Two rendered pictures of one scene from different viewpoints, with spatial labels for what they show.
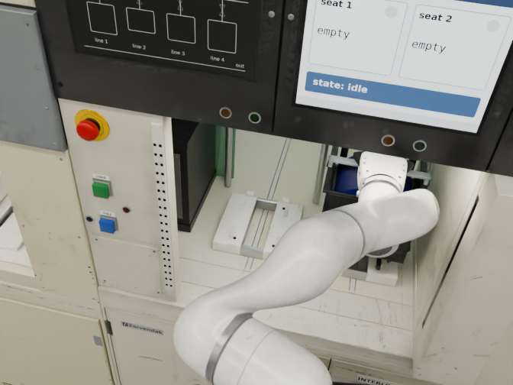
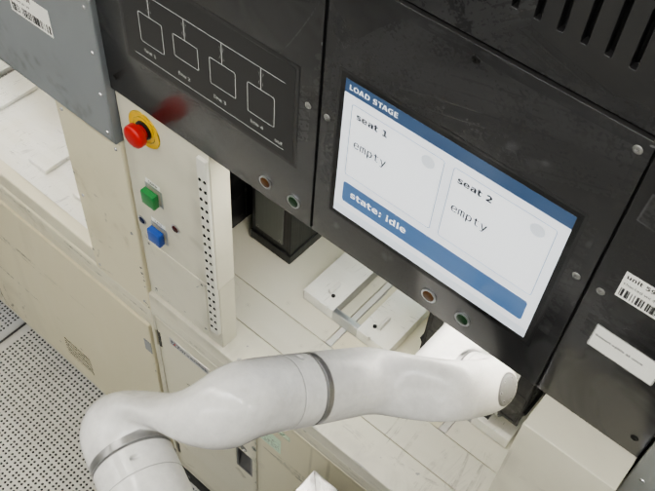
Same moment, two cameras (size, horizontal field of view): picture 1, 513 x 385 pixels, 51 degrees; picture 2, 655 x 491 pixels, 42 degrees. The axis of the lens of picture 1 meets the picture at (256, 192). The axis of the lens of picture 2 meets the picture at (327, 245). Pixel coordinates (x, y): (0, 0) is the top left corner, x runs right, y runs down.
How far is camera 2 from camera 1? 0.52 m
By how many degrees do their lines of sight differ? 21
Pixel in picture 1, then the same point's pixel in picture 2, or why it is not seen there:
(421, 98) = (462, 268)
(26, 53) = (83, 35)
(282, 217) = not seen: hidden behind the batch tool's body
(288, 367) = not seen: outside the picture
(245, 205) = not seen: hidden behind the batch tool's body
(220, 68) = (259, 134)
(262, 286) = (160, 416)
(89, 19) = (139, 28)
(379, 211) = (396, 372)
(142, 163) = (190, 191)
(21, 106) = (79, 82)
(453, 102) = (496, 291)
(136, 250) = (184, 275)
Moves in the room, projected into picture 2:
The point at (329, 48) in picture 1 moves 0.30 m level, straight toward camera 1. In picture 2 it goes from (366, 169) to (181, 343)
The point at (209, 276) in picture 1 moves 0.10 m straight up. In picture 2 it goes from (279, 332) to (280, 303)
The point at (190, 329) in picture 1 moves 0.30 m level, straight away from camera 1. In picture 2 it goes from (90, 423) to (200, 240)
